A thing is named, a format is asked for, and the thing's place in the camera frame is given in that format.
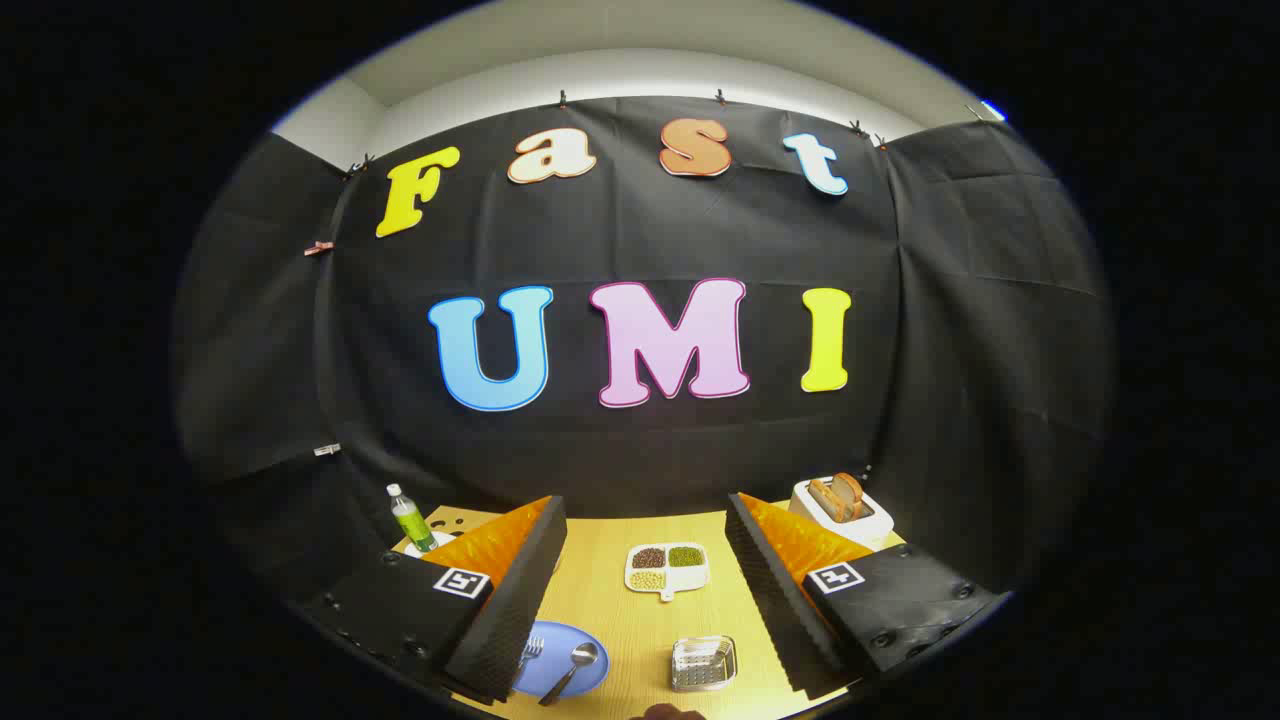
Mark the metal drain basket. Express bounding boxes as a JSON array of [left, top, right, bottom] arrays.
[[670, 635, 738, 693]]

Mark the blue plate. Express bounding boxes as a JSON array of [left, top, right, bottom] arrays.
[[513, 620, 610, 698]]

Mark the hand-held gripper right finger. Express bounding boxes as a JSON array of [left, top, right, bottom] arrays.
[[725, 492, 1011, 701]]

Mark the white toaster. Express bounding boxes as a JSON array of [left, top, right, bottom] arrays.
[[788, 478, 894, 551]]

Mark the white divided dish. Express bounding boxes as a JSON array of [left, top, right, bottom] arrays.
[[625, 541, 709, 602]]

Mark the wooden handled metal spoon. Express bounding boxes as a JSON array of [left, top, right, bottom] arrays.
[[540, 642, 599, 707]]

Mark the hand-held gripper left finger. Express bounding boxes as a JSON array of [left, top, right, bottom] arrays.
[[300, 495, 568, 704]]

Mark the green drink bottle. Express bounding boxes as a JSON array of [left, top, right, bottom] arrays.
[[388, 484, 438, 553]]

